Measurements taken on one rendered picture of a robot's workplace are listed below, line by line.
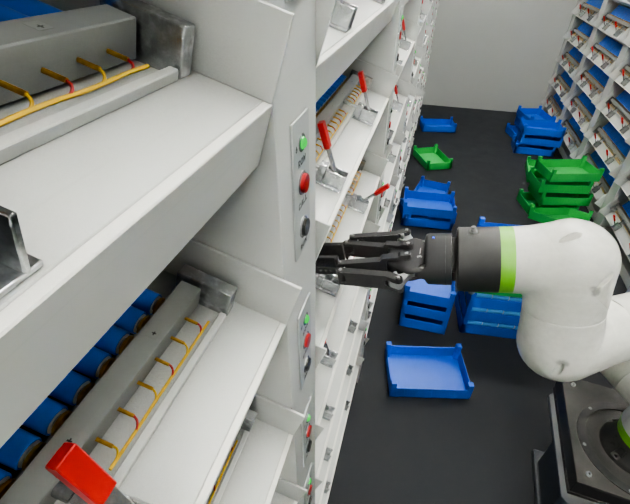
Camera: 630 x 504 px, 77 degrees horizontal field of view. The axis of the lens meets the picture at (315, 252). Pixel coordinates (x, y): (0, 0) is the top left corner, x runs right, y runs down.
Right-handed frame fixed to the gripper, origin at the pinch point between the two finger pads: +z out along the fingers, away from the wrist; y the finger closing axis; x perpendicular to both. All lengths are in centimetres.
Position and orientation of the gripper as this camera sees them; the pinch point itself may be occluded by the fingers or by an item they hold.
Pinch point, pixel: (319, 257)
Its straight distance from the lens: 63.9
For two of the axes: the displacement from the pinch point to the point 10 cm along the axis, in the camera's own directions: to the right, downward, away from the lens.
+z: -9.4, -0.1, 3.4
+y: 2.7, -5.9, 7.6
